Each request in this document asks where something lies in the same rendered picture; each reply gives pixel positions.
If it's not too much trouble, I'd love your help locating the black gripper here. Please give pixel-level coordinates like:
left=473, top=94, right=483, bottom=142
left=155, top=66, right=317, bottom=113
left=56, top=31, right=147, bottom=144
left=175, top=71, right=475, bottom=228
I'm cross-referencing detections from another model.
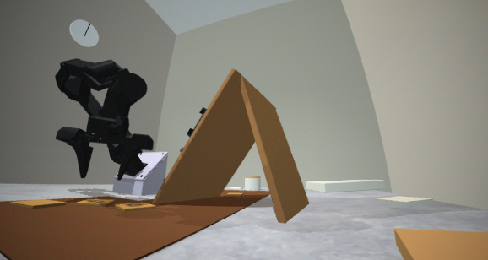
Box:
left=56, top=106, right=154, bottom=180

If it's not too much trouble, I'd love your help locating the tan flat board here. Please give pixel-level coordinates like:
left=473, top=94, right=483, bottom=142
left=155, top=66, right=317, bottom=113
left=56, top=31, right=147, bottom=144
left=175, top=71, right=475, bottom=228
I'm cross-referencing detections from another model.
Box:
left=394, top=228, right=488, bottom=260

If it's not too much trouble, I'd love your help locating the grey cylindrical container with orange lid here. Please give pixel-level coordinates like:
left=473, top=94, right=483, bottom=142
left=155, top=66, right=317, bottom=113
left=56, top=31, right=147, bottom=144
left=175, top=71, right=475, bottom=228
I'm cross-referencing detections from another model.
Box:
left=245, top=176, right=261, bottom=191

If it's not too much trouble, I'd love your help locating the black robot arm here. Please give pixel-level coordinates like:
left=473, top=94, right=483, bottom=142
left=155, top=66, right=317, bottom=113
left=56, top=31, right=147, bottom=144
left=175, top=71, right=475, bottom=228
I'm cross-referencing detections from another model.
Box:
left=55, top=58, right=148, bottom=176

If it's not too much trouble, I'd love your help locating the brown wooden easel board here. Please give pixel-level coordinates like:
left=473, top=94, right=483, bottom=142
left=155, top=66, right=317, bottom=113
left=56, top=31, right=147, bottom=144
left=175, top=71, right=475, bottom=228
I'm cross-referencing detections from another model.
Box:
left=152, top=68, right=309, bottom=223

